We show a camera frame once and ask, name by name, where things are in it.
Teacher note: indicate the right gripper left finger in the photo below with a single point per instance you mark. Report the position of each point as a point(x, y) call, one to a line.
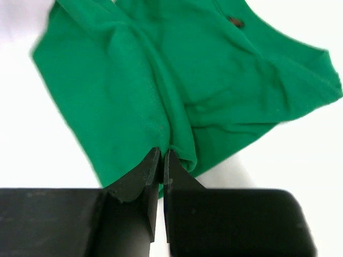
point(145, 175)

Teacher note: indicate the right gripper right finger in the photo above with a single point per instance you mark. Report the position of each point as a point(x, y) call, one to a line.
point(175, 177)

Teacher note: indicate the green t-shirt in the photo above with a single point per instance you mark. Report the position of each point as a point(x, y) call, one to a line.
point(203, 78)

